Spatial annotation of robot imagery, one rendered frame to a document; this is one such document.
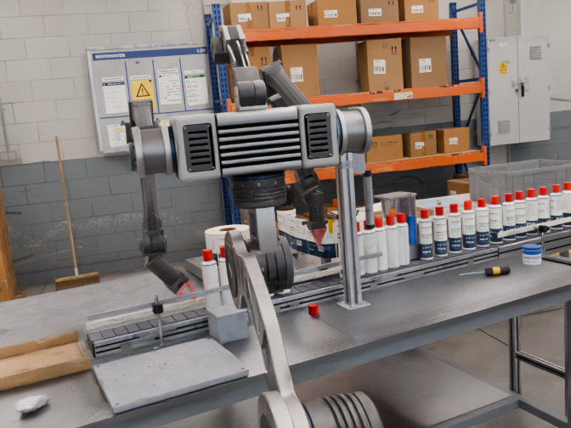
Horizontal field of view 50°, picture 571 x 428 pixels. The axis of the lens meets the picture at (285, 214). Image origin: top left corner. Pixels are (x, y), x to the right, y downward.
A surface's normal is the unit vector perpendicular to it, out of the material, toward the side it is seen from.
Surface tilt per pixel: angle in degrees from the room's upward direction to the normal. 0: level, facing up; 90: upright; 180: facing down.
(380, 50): 90
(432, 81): 92
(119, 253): 90
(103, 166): 90
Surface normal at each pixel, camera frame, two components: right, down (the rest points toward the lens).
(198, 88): 0.27, 0.14
